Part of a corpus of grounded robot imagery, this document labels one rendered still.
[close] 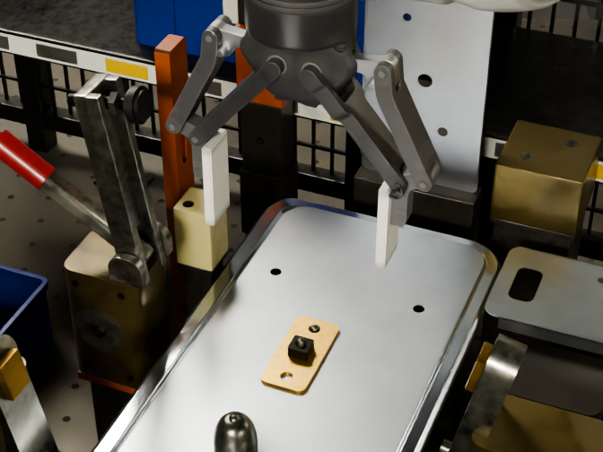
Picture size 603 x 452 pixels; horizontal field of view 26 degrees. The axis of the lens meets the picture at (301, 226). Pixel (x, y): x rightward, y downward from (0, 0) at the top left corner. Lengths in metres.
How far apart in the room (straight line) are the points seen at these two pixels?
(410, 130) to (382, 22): 0.31
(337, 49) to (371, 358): 0.29
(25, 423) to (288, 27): 0.35
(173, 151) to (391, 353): 0.25
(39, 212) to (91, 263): 0.67
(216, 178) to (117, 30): 0.50
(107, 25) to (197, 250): 0.41
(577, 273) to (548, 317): 0.07
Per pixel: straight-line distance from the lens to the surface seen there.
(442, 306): 1.11
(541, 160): 1.18
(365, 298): 1.11
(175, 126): 0.95
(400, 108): 0.87
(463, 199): 1.23
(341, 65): 0.87
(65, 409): 1.46
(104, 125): 0.98
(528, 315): 1.11
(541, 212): 1.19
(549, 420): 0.96
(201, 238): 1.11
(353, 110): 0.89
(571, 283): 1.14
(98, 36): 1.43
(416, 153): 0.88
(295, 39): 0.84
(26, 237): 1.70
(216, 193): 0.98
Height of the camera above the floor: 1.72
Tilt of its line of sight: 37 degrees down
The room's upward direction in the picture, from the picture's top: straight up
